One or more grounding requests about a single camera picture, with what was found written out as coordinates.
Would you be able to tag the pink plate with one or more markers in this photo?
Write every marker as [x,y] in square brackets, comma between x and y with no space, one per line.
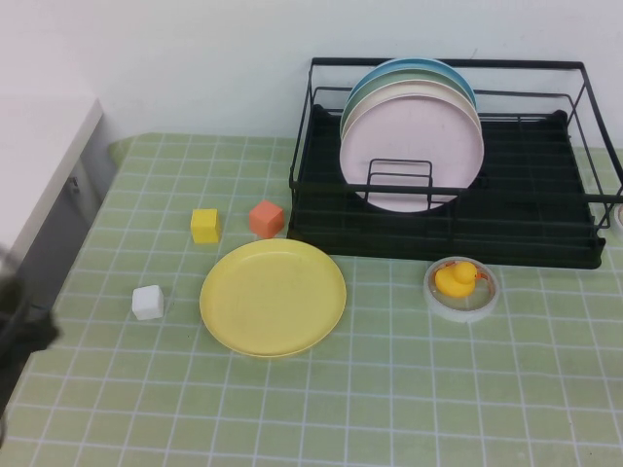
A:
[409,141]

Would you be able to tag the orange cube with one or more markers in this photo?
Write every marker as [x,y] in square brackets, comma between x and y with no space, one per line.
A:
[265,221]

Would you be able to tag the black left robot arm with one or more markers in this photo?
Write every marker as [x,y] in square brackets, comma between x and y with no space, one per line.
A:
[19,331]

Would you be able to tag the round white object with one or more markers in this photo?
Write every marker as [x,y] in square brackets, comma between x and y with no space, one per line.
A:
[619,216]

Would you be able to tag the blue plate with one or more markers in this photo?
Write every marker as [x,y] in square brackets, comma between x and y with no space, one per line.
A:
[404,63]

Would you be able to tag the cream plate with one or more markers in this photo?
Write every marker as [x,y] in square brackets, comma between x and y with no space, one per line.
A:
[389,91]

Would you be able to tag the metal cabinet latch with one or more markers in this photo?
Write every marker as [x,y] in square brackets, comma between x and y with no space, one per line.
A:
[74,186]

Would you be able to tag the yellow cube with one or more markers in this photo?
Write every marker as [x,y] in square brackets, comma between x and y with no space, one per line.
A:
[205,228]

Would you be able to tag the green plate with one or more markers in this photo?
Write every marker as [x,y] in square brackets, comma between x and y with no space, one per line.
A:
[399,75]

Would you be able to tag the green checkered tablecloth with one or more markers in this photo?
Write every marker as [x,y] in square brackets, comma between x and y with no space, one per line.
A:
[340,399]

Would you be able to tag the white cube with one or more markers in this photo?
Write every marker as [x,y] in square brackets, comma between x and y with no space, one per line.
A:
[147,304]

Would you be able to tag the yellow plate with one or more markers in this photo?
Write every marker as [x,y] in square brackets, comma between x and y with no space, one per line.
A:
[272,297]

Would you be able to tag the white side cabinet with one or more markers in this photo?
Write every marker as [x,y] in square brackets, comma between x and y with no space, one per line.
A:
[29,160]

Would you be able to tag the yellow rubber duck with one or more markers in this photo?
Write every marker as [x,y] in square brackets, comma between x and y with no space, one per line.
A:
[452,284]

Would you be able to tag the clear tape roll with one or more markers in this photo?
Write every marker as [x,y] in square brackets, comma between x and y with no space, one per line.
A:
[438,306]

